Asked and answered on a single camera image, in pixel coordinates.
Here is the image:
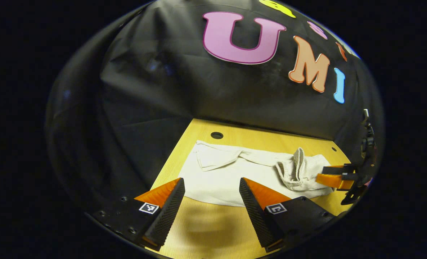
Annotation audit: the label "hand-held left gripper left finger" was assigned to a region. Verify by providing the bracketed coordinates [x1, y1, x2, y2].
[91, 177, 186, 251]

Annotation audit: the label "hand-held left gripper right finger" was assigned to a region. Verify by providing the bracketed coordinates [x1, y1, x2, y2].
[239, 177, 338, 252]

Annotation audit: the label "white jeans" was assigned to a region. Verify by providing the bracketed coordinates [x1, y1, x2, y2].
[179, 140, 334, 208]

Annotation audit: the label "black backdrop cloth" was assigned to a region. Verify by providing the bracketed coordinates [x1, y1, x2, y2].
[46, 0, 385, 223]

